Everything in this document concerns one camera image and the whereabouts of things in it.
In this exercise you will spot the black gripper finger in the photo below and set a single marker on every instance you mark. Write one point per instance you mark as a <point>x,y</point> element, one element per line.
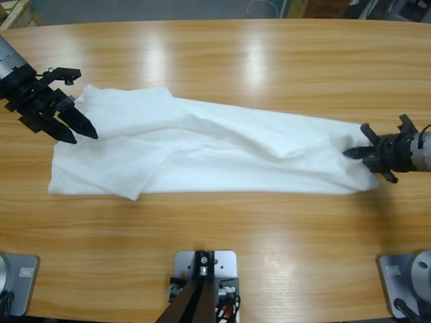
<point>360,150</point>
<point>362,156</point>
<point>81,122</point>
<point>64,134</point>

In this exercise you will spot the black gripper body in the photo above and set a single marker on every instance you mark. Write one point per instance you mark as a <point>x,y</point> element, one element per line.
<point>33,101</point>
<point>394,153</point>

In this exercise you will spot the white t-shirt with small print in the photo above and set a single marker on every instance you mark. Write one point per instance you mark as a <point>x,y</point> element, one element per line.
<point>219,154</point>

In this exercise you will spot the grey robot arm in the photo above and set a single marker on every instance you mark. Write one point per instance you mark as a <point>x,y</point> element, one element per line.
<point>10,60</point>
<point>422,151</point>

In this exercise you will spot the wooden crate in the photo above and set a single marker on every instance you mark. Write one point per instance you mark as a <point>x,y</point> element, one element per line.
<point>13,13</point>

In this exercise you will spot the dark machinery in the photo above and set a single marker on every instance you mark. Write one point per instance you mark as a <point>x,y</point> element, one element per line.
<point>387,8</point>

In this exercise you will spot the brown cardboard box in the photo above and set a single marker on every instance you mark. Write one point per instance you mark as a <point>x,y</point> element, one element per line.
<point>296,6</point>

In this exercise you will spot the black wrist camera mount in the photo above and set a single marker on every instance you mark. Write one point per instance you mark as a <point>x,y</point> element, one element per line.
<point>62,73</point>
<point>407,124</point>

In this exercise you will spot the grey base plate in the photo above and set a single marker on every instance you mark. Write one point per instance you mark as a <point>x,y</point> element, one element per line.
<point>404,279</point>
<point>20,282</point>

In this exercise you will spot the white mount block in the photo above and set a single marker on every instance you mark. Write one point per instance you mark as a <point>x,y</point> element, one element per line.
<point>226,266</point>

